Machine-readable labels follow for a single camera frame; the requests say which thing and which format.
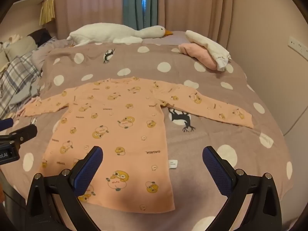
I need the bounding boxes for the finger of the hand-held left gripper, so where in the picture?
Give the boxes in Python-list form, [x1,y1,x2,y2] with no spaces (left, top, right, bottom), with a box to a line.
[0,118,14,131]
[0,124,38,147]

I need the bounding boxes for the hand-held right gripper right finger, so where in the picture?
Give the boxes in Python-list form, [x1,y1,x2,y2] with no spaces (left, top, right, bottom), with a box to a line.
[202,146,282,231]

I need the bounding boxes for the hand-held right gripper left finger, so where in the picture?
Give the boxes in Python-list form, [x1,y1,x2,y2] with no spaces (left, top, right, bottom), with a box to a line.
[25,146,104,231]

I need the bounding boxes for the orange cartoon print shirt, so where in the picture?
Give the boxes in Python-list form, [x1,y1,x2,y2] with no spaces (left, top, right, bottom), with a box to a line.
[16,76,254,213]

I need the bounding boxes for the grey plaid cloth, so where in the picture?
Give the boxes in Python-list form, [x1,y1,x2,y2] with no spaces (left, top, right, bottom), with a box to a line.
[0,53,41,119]

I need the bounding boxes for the beige pillow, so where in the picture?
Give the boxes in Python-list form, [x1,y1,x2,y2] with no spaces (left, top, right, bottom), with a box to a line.
[5,37,38,61]

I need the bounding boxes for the dark pillow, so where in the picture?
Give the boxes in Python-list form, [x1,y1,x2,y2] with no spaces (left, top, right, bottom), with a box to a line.
[27,28,54,47]

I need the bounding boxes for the pink folded cloth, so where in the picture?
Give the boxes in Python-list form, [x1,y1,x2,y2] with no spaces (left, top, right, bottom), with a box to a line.
[178,43,218,71]

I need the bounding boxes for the yellow hanging tassel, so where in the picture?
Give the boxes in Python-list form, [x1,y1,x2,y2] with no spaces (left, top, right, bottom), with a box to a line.
[39,0,56,26]

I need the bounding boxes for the mauve polka dot blanket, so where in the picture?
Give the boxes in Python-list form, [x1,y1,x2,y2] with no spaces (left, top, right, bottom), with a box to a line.
[0,38,295,231]

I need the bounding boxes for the white goose plush toy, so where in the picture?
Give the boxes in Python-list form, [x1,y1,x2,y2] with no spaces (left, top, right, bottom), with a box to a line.
[67,23,173,47]

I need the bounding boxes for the white folded cloth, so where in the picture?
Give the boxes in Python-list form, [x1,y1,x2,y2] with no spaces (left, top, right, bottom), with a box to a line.
[185,30,231,71]

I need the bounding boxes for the pink curtain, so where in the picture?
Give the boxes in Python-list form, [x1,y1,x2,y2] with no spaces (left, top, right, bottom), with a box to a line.
[156,0,234,42]
[54,0,125,40]

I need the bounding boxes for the teal curtain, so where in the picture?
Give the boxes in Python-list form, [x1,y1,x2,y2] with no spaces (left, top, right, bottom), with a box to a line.
[123,0,158,31]

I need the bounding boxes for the white wall socket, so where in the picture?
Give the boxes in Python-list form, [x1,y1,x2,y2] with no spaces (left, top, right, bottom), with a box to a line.
[288,36,308,60]

